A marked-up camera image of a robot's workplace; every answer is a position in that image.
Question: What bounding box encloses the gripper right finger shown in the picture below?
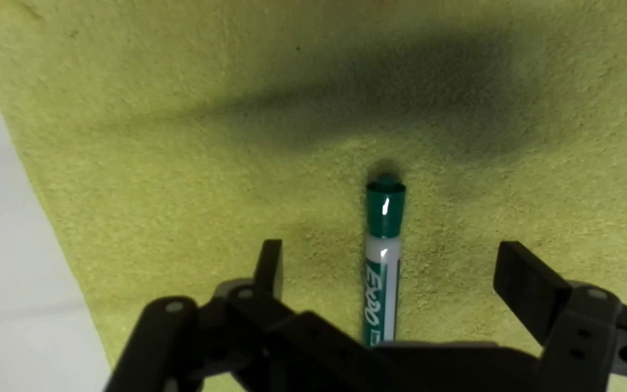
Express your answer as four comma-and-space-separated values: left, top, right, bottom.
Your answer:
493, 241, 627, 392

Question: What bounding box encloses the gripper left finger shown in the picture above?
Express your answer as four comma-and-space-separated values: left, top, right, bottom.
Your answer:
104, 239, 379, 392

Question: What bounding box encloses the green whiteboard marker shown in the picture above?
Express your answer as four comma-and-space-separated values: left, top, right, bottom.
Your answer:
362, 173, 407, 349

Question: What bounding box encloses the yellow-green towel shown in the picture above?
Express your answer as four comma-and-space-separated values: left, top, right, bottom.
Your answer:
0, 0, 627, 392

